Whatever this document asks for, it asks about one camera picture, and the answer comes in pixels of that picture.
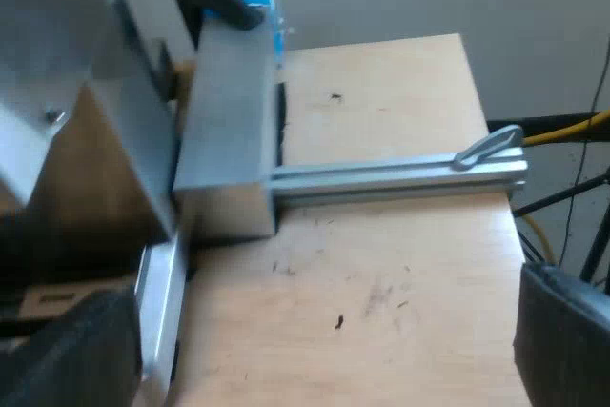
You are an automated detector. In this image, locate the aluminium rail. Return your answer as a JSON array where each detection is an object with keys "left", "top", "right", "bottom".
[{"left": 269, "top": 124, "right": 529, "bottom": 211}]

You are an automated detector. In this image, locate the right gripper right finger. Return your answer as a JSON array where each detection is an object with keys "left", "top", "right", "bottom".
[{"left": 511, "top": 261, "right": 610, "bottom": 407}]

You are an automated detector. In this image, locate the black tripod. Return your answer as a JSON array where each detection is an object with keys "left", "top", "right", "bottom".
[{"left": 486, "top": 111, "right": 610, "bottom": 295}]

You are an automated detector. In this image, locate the yellow cable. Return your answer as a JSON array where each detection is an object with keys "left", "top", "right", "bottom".
[{"left": 522, "top": 110, "right": 610, "bottom": 147}]

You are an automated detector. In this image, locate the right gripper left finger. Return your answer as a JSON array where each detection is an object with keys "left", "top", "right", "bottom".
[{"left": 0, "top": 288, "right": 144, "bottom": 407}]

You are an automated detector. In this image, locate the metal block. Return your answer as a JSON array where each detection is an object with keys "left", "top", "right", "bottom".
[{"left": 172, "top": 20, "right": 280, "bottom": 242}]

